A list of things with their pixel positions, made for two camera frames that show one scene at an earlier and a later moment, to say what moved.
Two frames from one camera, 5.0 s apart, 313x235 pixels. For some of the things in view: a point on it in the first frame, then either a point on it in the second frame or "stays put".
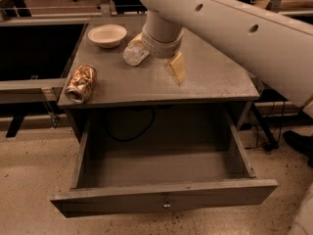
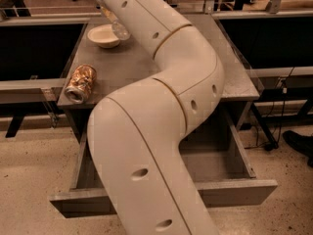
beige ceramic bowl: [108, 35] stays put
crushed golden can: [81, 82] stays put
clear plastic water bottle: [134, 56] -> [120, 30]
